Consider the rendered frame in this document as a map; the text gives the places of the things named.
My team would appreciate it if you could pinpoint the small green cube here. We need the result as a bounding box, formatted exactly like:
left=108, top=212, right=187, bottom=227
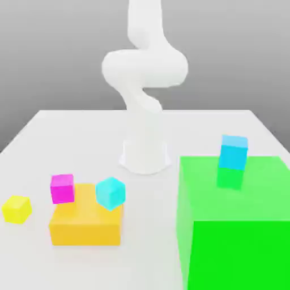
left=216, top=166, right=245, bottom=190

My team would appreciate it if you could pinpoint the small cyan cube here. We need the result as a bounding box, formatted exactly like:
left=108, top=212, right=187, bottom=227
left=95, top=176, right=126, bottom=211

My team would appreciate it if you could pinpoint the large orange box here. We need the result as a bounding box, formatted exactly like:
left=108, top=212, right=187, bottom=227
left=48, top=182, right=125, bottom=246

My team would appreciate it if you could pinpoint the small blue cube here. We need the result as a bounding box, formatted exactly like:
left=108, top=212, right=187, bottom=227
left=218, top=134, right=249, bottom=171

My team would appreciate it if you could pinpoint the small yellow cube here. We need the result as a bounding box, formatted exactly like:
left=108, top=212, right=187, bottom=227
left=1, top=195, right=33, bottom=225

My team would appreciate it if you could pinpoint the small magenta cube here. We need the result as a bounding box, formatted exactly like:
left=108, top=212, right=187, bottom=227
left=50, top=173, right=75, bottom=204

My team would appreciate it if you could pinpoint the large green box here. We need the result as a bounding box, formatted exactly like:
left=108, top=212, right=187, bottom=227
left=176, top=155, right=290, bottom=290

